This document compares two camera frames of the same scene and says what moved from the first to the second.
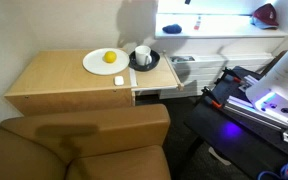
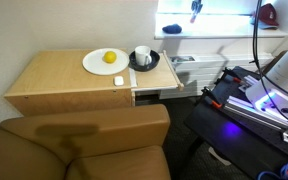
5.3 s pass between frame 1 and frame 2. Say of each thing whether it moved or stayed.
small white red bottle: moved
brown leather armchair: stayed
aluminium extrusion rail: stayed
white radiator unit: stayed
